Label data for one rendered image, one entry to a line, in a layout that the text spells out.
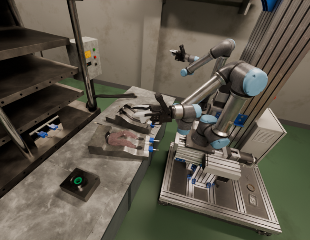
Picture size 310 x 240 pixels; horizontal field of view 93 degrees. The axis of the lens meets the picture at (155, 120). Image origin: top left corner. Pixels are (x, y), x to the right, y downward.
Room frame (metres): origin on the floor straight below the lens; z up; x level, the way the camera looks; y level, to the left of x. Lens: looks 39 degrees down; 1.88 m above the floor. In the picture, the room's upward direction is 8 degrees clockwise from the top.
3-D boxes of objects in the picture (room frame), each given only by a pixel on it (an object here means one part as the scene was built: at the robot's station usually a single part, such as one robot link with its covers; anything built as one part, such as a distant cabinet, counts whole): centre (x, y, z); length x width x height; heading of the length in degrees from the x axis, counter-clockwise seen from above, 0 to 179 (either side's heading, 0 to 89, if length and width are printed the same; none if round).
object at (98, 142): (0.88, 0.27, 0.86); 0.50 x 0.26 x 0.11; 92
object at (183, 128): (0.67, -0.17, 1.33); 0.11 x 0.08 x 0.11; 18
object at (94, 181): (0.46, 0.45, 0.84); 0.20 x 0.15 x 0.07; 75
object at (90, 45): (1.64, 0.87, 0.74); 0.30 x 0.22 x 1.47; 165
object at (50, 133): (0.93, 1.17, 0.87); 0.50 x 0.27 x 0.17; 75
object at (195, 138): (0.87, -0.39, 1.09); 0.15 x 0.15 x 0.10
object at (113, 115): (1.25, 0.25, 0.87); 0.50 x 0.26 x 0.14; 75
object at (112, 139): (0.89, 0.26, 0.90); 0.26 x 0.18 x 0.08; 92
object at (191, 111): (0.66, -0.18, 1.43); 0.11 x 0.08 x 0.09; 108
